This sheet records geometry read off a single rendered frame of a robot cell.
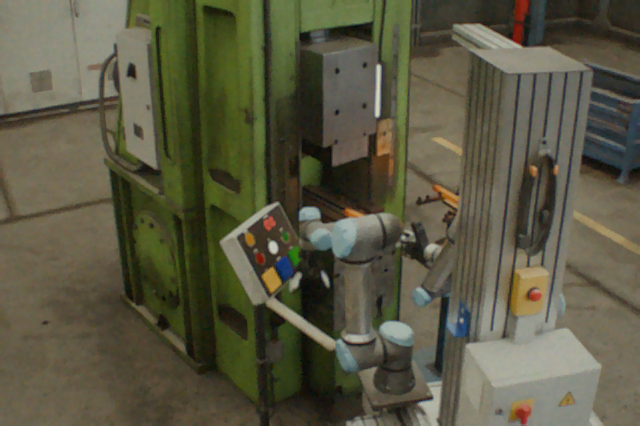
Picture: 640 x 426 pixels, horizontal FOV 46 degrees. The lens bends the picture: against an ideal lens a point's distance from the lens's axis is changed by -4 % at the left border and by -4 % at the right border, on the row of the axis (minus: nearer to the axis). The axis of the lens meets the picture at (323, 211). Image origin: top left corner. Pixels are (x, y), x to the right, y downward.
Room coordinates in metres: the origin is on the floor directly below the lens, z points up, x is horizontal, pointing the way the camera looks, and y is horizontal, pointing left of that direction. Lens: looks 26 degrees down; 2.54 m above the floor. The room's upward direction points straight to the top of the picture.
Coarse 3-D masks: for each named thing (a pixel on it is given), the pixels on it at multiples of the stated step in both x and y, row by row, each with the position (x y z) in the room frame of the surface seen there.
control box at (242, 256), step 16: (272, 208) 2.82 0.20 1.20; (256, 224) 2.69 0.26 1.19; (288, 224) 2.84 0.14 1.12; (224, 240) 2.59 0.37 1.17; (240, 240) 2.58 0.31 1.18; (256, 240) 2.64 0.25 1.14; (272, 240) 2.71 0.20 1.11; (240, 256) 2.55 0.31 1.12; (272, 256) 2.66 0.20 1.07; (240, 272) 2.56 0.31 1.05; (256, 272) 2.54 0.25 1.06; (256, 288) 2.53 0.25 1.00
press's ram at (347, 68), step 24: (312, 48) 3.15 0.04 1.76; (336, 48) 3.15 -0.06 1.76; (360, 48) 3.17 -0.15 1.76; (312, 72) 3.10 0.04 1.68; (336, 72) 3.09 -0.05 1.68; (360, 72) 3.17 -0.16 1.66; (312, 96) 3.10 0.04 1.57; (336, 96) 3.09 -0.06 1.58; (360, 96) 3.17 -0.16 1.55; (312, 120) 3.10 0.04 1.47; (336, 120) 3.09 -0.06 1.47; (360, 120) 3.17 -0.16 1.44
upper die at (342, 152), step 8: (304, 144) 3.23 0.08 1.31; (312, 144) 3.18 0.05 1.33; (336, 144) 3.09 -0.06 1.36; (344, 144) 3.12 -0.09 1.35; (352, 144) 3.15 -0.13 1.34; (360, 144) 3.18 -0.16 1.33; (304, 152) 3.23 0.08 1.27; (312, 152) 3.18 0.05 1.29; (320, 152) 3.14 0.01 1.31; (328, 152) 3.10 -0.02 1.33; (336, 152) 3.09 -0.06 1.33; (344, 152) 3.12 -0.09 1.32; (352, 152) 3.15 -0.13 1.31; (360, 152) 3.18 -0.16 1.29; (328, 160) 3.10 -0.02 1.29; (336, 160) 3.09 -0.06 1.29; (344, 160) 3.12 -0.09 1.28
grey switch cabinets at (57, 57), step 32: (0, 0) 7.42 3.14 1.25; (32, 0) 7.57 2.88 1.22; (64, 0) 7.73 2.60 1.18; (96, 0) 7.87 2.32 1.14; (0, 32) 7.40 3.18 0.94; (32, 32) 7.55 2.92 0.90; (64, 32) 7.71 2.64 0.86; (96, 32) 7.86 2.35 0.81; (0, 64) 7.37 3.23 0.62; (32, 64) 7.53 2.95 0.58; (64, 64) 7.69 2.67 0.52; (96, 64) 7.84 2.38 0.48; (0, 96) 7.35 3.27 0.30; (32, 96) 7.50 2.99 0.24; (64, 96) 7.67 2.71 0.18; (96, 96) 7.82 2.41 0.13
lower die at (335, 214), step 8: (304, 192) 3.40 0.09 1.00; (320, 192) 3.42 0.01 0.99; (304, 200) 3.34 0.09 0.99; (312, 200) 3.34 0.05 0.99; (320, 200) 3.31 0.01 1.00; (336, 200) 3.33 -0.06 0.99; (320, 208) 3.25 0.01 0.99; (328, 208) 3.25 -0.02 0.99; (352, 208) 3.24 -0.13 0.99; (320, 216) 3.19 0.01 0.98; (328, 216) 3.17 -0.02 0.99; (336, 216) 3.17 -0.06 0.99; (344, 216) 3.16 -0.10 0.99
